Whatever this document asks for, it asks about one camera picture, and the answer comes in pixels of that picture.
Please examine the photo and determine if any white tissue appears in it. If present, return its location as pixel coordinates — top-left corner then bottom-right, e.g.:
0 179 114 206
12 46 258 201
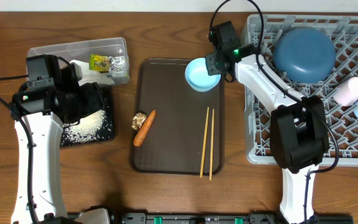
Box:
70 60 115 85

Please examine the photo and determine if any light blue bowl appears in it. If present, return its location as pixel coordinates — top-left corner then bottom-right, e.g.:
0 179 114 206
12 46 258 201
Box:
185 58 221 92

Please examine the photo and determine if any yellow green snack wrapper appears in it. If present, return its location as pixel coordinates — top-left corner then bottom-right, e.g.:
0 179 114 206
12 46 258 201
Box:
89 54 126 73

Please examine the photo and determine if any brown food scrap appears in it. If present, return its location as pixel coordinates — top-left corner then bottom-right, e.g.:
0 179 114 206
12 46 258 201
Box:
132 112 147 131

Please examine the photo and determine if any orange carrot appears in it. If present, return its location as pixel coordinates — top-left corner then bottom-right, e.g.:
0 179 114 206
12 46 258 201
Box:
133 110 157 147

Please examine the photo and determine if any pink cup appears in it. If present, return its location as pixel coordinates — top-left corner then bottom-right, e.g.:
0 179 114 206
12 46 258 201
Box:
333 77 358 106

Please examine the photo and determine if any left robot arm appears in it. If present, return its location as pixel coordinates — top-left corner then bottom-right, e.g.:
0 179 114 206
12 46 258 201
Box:
0 54 111 224

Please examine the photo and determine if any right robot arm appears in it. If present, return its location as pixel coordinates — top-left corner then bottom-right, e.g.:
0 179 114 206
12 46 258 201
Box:
206 21 339 223

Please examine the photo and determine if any grey dishwasher rack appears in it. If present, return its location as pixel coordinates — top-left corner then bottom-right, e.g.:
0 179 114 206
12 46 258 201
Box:
242 14 358 167

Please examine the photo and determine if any black plastic bin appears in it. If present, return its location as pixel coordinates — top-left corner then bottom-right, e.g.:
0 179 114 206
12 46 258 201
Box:
59 86 116 148

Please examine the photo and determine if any spilled white rice pile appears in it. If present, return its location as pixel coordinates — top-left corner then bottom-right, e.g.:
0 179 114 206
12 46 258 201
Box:
61 109 113 144

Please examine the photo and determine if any clear plastic bin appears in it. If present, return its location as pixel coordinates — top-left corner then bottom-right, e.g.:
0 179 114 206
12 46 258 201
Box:
27 37 130 87

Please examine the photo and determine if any brown serving tray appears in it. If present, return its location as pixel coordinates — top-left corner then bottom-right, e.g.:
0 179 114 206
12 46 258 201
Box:
130 58 224 175

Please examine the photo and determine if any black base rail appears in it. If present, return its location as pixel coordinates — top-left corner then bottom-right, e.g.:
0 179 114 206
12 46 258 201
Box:
70 205 354 224

